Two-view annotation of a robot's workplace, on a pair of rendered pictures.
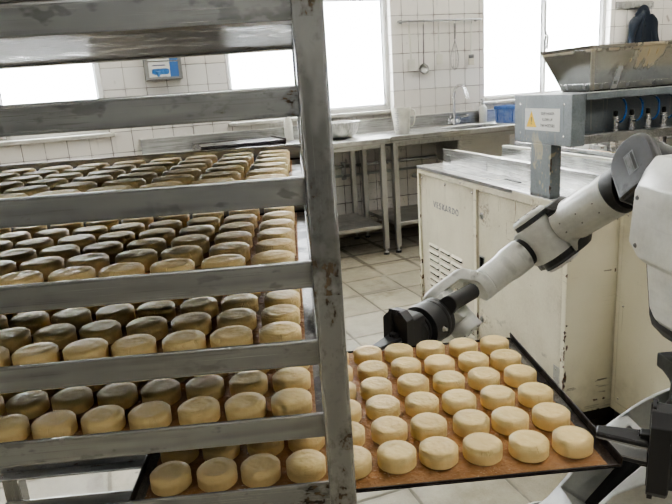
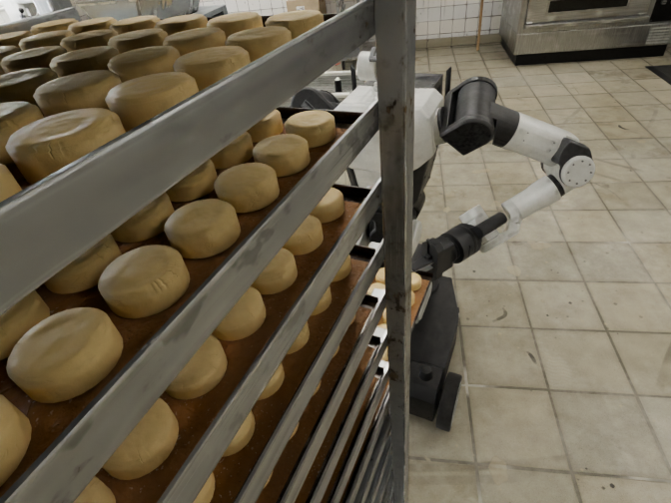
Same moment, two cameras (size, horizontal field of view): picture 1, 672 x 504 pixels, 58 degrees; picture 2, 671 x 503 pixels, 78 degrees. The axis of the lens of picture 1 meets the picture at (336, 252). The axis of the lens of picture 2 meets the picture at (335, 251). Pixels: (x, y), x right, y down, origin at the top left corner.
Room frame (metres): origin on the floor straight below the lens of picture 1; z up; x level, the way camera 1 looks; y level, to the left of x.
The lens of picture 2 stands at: (0.46, 0.40, 1.49)
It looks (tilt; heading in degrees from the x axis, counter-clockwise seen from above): 39 degrees down; 302
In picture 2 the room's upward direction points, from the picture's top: 8 degrees counter-clockwise
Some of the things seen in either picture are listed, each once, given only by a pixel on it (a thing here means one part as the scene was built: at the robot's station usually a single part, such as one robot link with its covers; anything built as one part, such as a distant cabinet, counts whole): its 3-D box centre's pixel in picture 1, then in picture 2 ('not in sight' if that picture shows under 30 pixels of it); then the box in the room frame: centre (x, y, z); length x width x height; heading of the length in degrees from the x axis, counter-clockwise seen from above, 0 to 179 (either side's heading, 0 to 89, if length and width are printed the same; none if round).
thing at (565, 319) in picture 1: (548, 265); not in sight; (2.60, -0.94, 0.42); 1.28 x 0.72 x 0.84; 14
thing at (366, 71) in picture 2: not in sight; (381, 71); (0.87, -0.57, 1.17); 0.10 x 0.07 x 0.09; 3
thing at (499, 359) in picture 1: (505, 359); not in sight; (0.94, -0.27, 0.78); 0.05 x 0.05 x 0.02
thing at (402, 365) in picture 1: (406, 368); not in sight; (0.94, -0.10, 0.78); 0.05 x 0.05 x 0.02
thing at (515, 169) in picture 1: (507, 168); not in sight; (2.56, -0.74, 0.88); 1.28 x 0.01 x 0.07; 14
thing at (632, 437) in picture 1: (622, 433); (420, 262); (0.69, -0.35, 0.79); 0.06 x 0.03 x 0.02; 63
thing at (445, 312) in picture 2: not in sight; (398, 316); (0.87, -0.66, 0.19); 0.64 x 0.52 x 0.33; 93
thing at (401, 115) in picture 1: (403, 120); not in sight; (4.80, -0.59, 0.98); 0.20 x 0.14 x 0.20; 60
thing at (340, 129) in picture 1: (339, 130); not in sight; (4.77, -0.09, 0.94); 0.33 x 0.33 x 0.12
